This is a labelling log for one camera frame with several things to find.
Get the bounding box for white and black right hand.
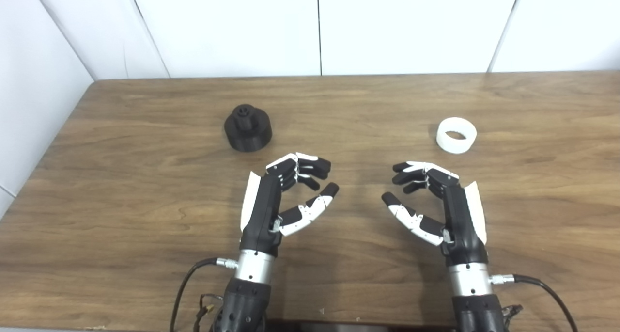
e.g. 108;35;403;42
382;161;489;267

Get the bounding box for white and black left hand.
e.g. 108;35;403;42
240;153;340;256

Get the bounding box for round black part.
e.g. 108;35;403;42
224;104;272;152

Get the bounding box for white toothed ring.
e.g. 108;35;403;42
436;117;478;154

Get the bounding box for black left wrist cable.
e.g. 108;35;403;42
170;257;239;332

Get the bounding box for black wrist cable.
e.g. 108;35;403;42
170;257;239;332
489;273;579;332

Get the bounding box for thin right arm wires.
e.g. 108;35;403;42
501;304;525;324

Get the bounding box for thin arm wires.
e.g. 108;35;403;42
501;304;525;324
194;293;224;332

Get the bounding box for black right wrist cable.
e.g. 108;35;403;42
489;273;579;332

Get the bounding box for thin left arm wires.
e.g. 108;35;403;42
194;293;224;332

